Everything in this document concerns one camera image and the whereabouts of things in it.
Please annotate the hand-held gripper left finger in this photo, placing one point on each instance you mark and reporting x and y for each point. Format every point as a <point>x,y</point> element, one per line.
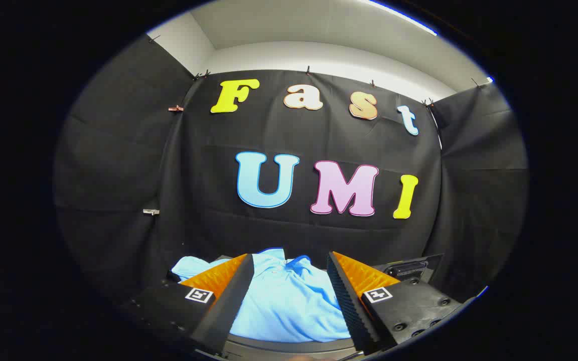
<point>234,301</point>

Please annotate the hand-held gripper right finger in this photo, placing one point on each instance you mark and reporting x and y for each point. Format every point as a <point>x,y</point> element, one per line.
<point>344,301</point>

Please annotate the light blue polo shirt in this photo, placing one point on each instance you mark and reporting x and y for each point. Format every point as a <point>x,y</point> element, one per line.
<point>289,301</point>

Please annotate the transparent washing machine lid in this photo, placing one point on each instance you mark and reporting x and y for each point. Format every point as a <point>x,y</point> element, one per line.
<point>412,268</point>

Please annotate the black backdrop cloth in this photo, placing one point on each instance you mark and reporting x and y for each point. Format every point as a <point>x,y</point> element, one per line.
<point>294,230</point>

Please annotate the silver clip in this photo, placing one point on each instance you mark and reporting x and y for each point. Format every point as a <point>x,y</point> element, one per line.
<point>151,212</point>

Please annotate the pink clip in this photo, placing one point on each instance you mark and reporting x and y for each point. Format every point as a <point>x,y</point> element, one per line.
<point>175,108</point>

